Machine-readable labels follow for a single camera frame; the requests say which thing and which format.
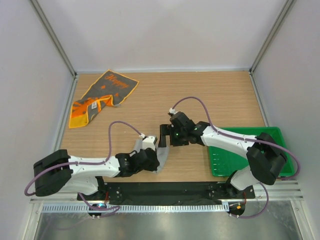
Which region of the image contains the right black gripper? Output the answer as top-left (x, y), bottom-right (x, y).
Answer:
top-left (158, 124), bottom-right (189, 148)

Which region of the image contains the grey panda towel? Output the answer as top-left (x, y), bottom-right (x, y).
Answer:
top-left (133, 139), bottom-right (170, 174)

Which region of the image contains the grey orange happy towel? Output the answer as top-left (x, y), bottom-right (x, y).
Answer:
top-left (68, 69), bottom-right (139, 129)

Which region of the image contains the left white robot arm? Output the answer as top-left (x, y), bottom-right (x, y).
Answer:
top-left (33, 148), bottom-right (161, 200)

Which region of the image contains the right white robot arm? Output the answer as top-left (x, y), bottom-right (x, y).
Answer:
top-left (158, 111), bottom-right (288, 198)

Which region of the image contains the green plastic tray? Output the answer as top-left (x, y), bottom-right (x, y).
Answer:
top-left (208, 126), bottom-right (287, 177)

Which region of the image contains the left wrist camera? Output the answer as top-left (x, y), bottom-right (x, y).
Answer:
top-left (142, 135), bottom-right (158, 151)

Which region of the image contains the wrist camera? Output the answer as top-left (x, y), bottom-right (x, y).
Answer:
top-left (142, 135), bottom-right (158, 151)
top-left (168, 108), bottom-right (177, 117)

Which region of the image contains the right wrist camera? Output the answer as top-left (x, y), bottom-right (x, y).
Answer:
top-left (168, 108), bottom-right (177, 117)

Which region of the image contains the slotted cable duct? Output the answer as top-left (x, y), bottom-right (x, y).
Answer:
top-left (41, 202), bottom-right (229, 213)

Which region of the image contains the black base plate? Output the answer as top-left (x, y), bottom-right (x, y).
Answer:
top-left (83, 181), bottom-right (256, 206)

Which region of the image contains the front aluminium rail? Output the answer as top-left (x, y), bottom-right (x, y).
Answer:
top-left (30, 180), bottom-right (304, 204)

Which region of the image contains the left aluminium frame post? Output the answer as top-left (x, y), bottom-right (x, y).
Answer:
top-left (28, 0), bottom-right (77, 79)

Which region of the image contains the aluminium frame post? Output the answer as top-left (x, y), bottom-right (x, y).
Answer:
top-left (249, 0), bottom-right (296, 75)
top-left (28, 0), bottom-right (77, 79)

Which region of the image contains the right aluminium frame post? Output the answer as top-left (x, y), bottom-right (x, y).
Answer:
top-left (249, 0), bottom-right (296, 75)

